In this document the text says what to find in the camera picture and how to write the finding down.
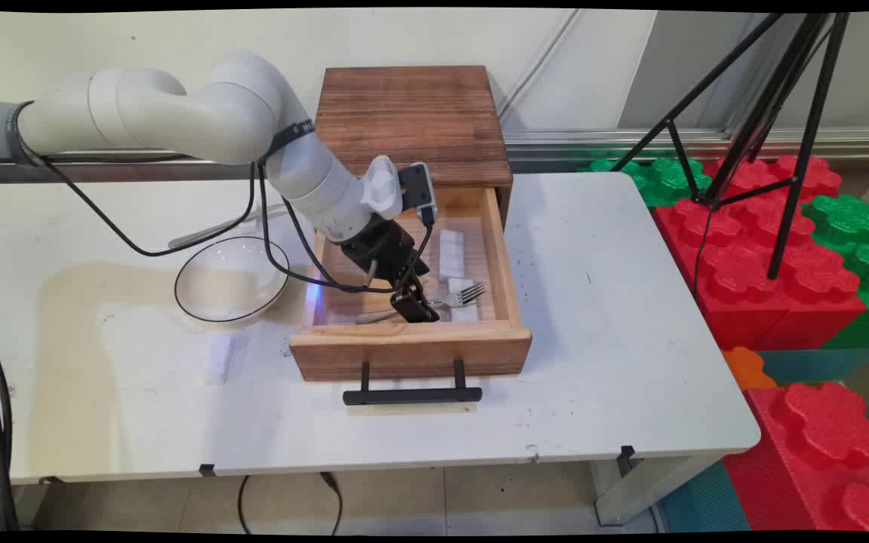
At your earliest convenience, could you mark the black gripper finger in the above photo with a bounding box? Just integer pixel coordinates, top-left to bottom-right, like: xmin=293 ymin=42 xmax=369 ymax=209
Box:
xmin=408 ymin=275 xmax=441 ymax=321
xmin=392 ymin=289 xmax=426 ymax=324

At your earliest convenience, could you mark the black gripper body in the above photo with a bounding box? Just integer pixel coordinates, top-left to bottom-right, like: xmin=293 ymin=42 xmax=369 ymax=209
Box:
xmin=342 ymin=219 xmax=431 ymax=292

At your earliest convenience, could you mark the silver metal fork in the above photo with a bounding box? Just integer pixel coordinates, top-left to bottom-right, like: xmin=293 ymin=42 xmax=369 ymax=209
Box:
xmin=355 ymin=281 xmax=488 ymax=326

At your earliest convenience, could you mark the silver table knife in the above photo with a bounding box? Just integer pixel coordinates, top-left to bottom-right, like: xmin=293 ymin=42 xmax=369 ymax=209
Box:
xmin=169 ymin=202 xmax=290 ymax=250

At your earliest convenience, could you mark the light wooden drawer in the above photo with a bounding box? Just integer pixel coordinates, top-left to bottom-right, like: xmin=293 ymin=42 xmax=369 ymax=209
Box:
xmin=289 ymin=187 xmax=533 ymax=382

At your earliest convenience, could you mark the dark wooden drawer cabinet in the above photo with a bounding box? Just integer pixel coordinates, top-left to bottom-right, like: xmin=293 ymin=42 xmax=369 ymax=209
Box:
xmin=302 ymin=66 xmax=514 ymax=231

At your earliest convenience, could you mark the white bowl with black rim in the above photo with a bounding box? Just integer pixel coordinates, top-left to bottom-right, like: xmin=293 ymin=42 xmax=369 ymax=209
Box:
xmin=174 ymin=236 xmax=292 ymax=325

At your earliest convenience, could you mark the small green foam block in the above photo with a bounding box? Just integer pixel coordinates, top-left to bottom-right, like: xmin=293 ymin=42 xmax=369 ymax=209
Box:
xmin=578 ymin=157 xmax=713 ymax=208

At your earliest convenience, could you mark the white table leg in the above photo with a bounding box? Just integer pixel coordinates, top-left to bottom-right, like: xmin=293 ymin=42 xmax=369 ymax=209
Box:
xmin=590 ymin=452 xmax=723 ymax=527

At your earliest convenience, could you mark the orange foam piece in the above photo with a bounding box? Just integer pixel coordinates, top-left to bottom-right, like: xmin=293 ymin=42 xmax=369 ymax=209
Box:
xmin=723 ymin=346 xmax=779 ymax=391

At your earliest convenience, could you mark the teal foam floor mat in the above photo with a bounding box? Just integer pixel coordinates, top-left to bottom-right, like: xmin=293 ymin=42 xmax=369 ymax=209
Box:
xmin=657 ymin=460 xmax=752 ymax=533

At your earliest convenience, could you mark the teal foam block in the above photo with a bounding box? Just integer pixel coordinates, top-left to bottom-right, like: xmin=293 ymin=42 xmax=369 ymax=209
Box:
xmin=755 ymin=347 xmax=869 ymax=388

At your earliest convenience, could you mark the black tripod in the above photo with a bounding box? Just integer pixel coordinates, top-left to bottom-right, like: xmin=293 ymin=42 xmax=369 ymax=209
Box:
xmin=612 ymin=11 xmax=852 ymax=281

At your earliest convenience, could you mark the large red foam block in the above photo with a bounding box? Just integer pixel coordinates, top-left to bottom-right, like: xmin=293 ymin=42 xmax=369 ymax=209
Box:
xmin=723 ymin=382 xmax=869 ymax=533

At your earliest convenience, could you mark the large green foam block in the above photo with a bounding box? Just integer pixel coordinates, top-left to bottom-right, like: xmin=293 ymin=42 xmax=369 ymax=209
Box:
xmin=804 ymin=194 xmax=869 ymax=349

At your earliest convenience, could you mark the white ribbed camera mount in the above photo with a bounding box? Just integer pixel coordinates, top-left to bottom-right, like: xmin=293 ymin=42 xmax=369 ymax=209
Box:
xmin=361 ymin=155 xmax=405 ymax=221

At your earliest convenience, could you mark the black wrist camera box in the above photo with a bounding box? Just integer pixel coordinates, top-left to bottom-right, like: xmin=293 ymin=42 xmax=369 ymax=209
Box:
xmin=398 ymin=162 xmax=438 ymax=227

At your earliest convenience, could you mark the black drawer handle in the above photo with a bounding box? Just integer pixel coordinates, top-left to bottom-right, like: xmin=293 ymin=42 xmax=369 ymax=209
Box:
xmin=342 ymin=359 xmax=483 ymax=406

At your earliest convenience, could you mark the black strap on arm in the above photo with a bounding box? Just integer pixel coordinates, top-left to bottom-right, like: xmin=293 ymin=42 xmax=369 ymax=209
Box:
xmin=263 ymin=118 xmax=317 ymax=161

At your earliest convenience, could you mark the black cable under table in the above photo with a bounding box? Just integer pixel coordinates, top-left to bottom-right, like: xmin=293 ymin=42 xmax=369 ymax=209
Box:
xmin=236 ymin=471 xmax=344 ymax=536

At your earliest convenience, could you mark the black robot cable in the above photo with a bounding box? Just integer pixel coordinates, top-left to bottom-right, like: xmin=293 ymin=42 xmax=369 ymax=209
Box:
xmin=16 ymin=102 xmax=435 ymax=295

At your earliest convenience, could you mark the aluminium wall rail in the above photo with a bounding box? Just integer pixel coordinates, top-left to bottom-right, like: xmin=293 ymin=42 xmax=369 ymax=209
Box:
xmin=0 ymin=128 xmax=869 ymax=183

